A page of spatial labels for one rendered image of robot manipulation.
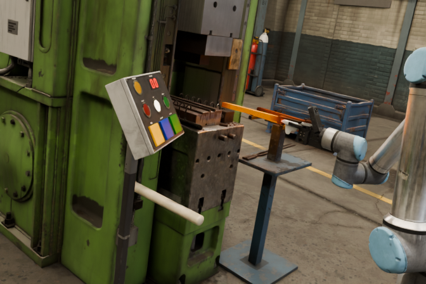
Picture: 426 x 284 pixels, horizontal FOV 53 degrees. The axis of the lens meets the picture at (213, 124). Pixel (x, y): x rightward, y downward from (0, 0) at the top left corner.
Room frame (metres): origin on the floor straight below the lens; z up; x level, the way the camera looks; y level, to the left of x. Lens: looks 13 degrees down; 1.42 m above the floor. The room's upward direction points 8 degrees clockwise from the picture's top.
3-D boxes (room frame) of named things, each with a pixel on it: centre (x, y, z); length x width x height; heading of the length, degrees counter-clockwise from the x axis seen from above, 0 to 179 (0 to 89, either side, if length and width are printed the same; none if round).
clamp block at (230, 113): (2.26, -0.04, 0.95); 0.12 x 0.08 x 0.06; 53
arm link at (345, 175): (1.67, -0.57, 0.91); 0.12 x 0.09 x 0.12; 110
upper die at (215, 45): (2.21, 0.19, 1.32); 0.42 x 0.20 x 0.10; 53
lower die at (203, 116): (2.21, 0.19, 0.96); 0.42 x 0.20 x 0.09; 53
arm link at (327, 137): (1.72, -0.49, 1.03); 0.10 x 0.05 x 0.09; 143
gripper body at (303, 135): (1.77, -0.43, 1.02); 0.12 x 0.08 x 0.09; 53
